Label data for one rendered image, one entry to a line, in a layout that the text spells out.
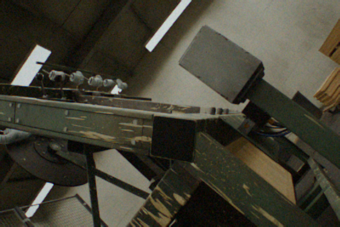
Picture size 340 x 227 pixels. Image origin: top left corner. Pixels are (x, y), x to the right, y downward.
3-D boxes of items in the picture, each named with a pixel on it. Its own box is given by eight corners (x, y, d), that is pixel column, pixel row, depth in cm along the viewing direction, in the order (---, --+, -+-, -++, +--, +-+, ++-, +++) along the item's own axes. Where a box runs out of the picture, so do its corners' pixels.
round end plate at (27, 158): (46, 192, 167) (-12, 117, 190) (43, 198, 168) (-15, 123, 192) (115, 170, 240) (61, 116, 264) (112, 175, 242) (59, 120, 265)
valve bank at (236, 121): (306, 127, 78) (243, 81, 85) (277, 164, 82) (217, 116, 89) (297, 122, 125) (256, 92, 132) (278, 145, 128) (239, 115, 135)
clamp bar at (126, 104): (220, 121, 148) (224, 77, 147) (57, 102, 193) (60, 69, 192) (223, 121, 158) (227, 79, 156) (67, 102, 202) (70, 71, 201)
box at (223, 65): (265, 63, 59) (203, 22, 65) (234, 106, 62) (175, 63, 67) (268, 71, 70) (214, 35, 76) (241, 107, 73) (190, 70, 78)
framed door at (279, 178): (293, 210, 148) (295, 207, 147) (220, 150, 164) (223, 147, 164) (289, 176, 231) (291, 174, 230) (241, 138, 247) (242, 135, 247)
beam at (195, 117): (193, 164, 66) (198, 119, 65) (148, 156, 70) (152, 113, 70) (259, 125, 270) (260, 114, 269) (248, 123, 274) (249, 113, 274)
